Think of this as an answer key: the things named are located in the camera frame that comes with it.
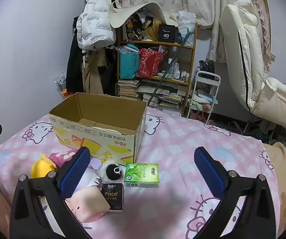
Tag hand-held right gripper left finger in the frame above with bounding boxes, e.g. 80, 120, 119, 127
9, 146, 91, 239

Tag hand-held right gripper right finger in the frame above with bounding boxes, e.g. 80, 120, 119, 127
194, 146, 274, 239

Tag white-haired plush doll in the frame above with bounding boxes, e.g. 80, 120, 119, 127
80, 167, 101, 188

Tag pink plush toy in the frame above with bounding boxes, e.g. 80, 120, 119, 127
48, 148, 80, 168

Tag yellow plush toy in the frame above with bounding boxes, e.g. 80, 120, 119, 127
31, 154, 58, 179

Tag cardboard box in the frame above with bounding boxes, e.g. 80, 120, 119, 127
48, 93, 147, 165

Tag green tissue pack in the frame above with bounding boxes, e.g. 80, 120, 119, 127
124, 163, 160, 188

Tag lavender soft pad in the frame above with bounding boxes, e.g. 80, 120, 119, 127
90, 158, 104, 171

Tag pink squishy toy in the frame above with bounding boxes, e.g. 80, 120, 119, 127
65, 187, 111, 223

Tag pink cat-print bed sheet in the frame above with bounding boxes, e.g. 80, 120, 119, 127
0, 106, 283, 239

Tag black tissue pack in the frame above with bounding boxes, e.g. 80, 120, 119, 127
100, 183, 124, 213

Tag white rolling cart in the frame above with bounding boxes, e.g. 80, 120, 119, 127
186, 71, 221, 120

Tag clear plastic bag of toys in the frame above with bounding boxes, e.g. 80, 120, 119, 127
54, 73, 71, 99

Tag pile of magazines and papers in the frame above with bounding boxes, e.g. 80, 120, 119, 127
137, 82, 189, 111

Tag stack of old books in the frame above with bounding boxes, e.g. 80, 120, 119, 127
118, 79, 141, 101

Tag black hanging coat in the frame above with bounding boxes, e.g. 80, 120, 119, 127
66, 27, 85, 94

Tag row of small cosmetic bottles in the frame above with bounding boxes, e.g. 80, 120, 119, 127
168, 58, 191, 81

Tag dark hanging clothes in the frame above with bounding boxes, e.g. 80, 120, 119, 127
102, 47, 120, 96

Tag wooden shelf unit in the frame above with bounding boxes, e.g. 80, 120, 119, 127
117, 22, 198, 117

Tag green pole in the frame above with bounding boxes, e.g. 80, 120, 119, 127
146, 28, 194, 107

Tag teal shopping bag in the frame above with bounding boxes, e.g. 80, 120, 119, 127
119, 43, 141, 79

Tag cream padded recliner chair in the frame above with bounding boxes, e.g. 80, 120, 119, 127
219, 0, 286, 130

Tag red patterned gift bag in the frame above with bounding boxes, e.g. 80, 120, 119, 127
138, 48, 167, 77

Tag black square box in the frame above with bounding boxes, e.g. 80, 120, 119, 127
158, 24, 178, 43

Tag white plastic bag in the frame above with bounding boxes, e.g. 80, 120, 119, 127
176, 10, 197, 46

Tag white puffer jacket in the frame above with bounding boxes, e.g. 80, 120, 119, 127
76, 0, 121, 51

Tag black printed tote bag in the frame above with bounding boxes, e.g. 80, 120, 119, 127
125, 16, 143, 41

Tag tan fabric bag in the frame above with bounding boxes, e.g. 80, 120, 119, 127
142, 17, 161, 41

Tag cream wide-brim hat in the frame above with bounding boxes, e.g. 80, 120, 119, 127
108, 2, 171, 28

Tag black pompom hair tie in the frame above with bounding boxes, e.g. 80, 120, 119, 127
105, 165, 123, 181

